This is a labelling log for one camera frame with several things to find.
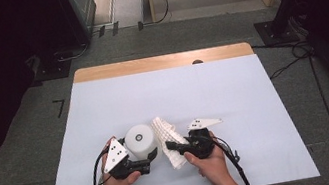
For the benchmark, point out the white table mat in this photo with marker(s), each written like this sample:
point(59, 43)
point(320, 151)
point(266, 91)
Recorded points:
point(139, 96)

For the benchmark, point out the black stand base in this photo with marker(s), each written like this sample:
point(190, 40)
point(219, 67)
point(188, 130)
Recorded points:
point(54, 70)
point(274, 35)

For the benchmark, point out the person's right hand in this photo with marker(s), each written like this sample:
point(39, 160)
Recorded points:
point(212, 169)

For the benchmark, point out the dark glass cabinet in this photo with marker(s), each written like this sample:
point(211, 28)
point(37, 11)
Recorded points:
point(82, 8)

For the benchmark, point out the white waffle cloth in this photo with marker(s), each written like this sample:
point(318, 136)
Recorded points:
point(165, 131)

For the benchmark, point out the white cylindrical device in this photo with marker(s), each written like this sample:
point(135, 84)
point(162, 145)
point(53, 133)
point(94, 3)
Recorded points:
point(140, 142)

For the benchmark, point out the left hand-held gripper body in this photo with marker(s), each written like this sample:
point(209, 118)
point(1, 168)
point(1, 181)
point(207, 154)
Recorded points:
point(118, 159)

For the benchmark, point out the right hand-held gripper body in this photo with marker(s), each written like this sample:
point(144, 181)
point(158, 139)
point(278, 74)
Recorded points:
point(200, 147)

